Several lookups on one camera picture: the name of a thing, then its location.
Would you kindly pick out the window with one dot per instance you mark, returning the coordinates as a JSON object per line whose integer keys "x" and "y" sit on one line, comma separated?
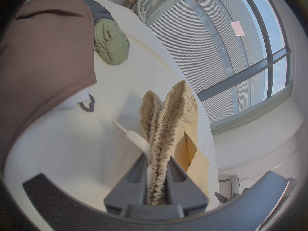
{"x": 204, "y": 56}

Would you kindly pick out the green garment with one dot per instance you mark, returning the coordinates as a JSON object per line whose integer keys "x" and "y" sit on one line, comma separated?
{"x": 113, "y": 44}

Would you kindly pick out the dark grey garment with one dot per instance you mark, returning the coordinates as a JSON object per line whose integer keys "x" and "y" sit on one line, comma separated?
{"x": 101, "y": 9}

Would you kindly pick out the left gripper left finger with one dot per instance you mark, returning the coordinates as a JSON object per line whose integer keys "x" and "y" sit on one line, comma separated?
{"x": 127, "y": 189}

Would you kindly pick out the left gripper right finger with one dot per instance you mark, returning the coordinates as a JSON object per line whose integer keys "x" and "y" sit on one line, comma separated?
{"x": 182, "y": 189}

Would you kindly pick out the cream shorts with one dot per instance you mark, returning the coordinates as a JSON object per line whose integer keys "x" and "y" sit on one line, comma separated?
{"x": 168, "y": 119}

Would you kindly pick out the white printed garment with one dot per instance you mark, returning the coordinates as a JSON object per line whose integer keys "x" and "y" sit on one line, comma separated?
{"x": 69, "y": 103}

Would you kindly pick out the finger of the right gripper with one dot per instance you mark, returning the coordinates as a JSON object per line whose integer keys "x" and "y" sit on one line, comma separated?
{"x": 221, "y": 197}

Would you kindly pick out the brown garment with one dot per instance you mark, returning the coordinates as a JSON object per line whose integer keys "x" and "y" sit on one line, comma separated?
{"x": 48, "y": 56}

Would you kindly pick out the bed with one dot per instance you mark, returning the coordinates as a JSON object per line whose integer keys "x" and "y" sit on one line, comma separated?
{"x": 72, "y": 153}

